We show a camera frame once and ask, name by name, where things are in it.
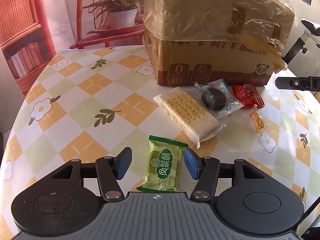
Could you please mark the dark cookie clear packet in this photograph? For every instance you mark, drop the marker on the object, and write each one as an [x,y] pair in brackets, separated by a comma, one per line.
[218,99]

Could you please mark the orange snack packet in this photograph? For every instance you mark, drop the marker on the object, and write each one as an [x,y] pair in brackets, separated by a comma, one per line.
[257,122]

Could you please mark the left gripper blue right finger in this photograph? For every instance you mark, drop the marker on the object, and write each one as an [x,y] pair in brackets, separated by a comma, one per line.
[205,171]

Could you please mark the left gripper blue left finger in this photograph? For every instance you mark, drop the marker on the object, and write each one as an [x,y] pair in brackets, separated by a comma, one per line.
[109,171]

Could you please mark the cracker sandwich packet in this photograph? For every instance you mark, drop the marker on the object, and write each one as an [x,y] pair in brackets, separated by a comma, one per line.
[194,120]

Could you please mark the green pineapple cake packet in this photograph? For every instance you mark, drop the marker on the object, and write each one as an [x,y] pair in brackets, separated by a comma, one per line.
[164,163]

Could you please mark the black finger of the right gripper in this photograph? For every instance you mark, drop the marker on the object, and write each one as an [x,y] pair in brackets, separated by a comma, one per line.
[311,83]

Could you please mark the cardboard box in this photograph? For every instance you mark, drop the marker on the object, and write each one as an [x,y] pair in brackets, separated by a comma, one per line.
[185,63]

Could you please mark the black exercise bike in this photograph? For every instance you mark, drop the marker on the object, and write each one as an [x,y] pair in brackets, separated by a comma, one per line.
[308,30]

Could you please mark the printed room backdrop cloth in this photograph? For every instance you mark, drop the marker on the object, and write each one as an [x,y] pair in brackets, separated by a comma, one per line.
[33,31]

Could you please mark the red candy packet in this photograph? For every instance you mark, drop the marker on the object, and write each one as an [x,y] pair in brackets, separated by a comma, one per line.
[248,95]

